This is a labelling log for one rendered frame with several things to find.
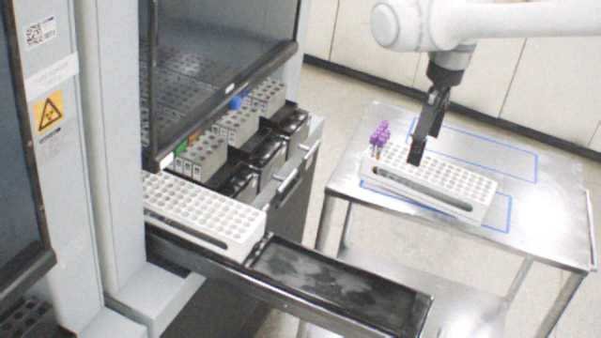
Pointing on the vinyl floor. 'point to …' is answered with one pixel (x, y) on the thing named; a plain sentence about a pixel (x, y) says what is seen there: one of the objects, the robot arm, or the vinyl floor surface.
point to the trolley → (493, 231)
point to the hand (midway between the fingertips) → (423, 145)
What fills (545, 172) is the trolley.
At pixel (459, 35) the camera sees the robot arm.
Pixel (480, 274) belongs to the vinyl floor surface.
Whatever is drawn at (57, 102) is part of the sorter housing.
